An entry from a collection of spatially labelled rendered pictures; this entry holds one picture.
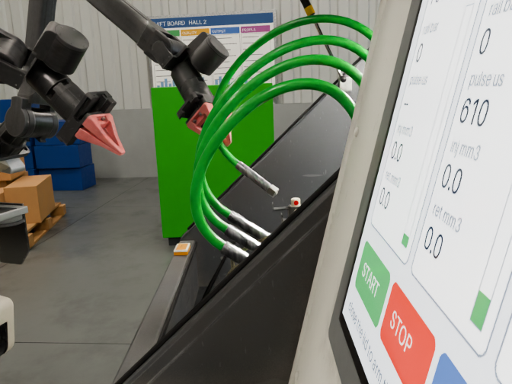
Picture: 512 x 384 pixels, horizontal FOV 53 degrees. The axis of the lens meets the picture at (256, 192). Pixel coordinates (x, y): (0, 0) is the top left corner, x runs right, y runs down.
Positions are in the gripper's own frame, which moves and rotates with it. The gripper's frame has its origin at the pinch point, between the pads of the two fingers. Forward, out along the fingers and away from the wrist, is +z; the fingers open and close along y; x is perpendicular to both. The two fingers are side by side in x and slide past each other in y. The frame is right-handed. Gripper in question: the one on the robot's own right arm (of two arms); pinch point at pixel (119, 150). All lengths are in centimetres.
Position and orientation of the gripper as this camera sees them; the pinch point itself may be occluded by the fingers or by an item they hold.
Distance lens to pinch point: 91.1
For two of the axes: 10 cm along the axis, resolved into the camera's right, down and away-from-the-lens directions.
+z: 7.1, 7.0, -0.4
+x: 2.7, -2.2, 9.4
